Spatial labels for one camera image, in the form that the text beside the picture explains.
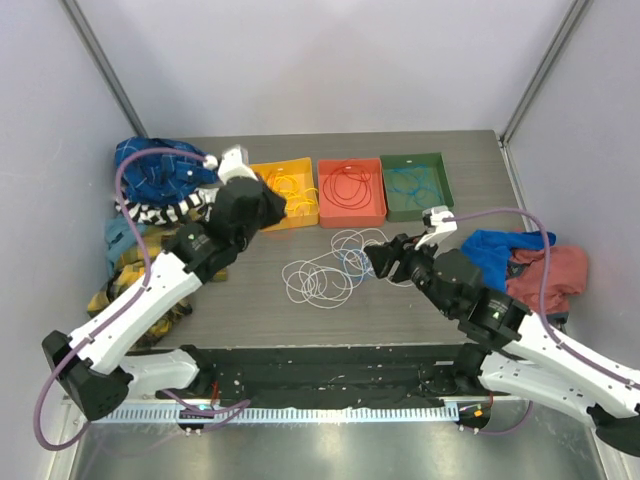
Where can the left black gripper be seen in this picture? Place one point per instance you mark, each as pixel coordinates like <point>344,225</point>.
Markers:
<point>276,205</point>

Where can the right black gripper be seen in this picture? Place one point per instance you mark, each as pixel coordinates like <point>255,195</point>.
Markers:
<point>383,257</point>

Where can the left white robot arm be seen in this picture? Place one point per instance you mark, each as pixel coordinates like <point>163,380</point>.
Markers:
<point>93,363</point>

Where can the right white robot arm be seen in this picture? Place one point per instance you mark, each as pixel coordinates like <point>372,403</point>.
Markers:
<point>519,354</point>

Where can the yellow plastic bin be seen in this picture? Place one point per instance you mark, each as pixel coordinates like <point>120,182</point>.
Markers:
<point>294,181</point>

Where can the black white striped cloth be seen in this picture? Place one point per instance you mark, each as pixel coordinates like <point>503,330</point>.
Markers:
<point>193,207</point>

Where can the red plastic bin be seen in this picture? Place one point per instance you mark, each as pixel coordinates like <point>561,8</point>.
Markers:
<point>351,193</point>

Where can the green plastic bin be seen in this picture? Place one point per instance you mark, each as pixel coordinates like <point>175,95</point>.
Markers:
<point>414,183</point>

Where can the blue cloth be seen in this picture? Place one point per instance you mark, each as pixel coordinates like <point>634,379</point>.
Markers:
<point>491,251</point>

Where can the blue plaid shirt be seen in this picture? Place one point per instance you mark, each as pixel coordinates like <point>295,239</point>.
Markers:
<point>161,179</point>

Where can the yellow plaid shirt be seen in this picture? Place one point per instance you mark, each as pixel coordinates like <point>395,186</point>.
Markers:
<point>128,267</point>

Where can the teal cloth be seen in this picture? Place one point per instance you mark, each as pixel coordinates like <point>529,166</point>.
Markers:
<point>119,238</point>

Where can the salmon pink cloth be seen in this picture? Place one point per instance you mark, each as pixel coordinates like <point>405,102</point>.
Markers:
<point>567,277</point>

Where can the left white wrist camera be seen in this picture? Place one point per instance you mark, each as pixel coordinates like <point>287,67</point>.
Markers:
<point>233,163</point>

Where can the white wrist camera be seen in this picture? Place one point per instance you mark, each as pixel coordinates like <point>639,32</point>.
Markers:
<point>233,163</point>
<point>439,225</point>

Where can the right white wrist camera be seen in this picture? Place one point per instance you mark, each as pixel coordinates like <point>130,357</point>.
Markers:
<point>439,225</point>

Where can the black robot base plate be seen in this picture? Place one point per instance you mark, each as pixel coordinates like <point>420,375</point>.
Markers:
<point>339,377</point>

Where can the white slotted cable duct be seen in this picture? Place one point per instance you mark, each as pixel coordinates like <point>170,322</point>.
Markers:
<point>167,412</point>

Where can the left aluminium frame post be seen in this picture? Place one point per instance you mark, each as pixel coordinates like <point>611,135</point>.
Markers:
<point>100,59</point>

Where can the aluminium frame post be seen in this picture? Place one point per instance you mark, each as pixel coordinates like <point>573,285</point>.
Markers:
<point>560,40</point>
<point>100,59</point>

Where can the right aluminium frame post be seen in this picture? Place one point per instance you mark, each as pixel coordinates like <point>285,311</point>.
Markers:
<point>560,40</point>

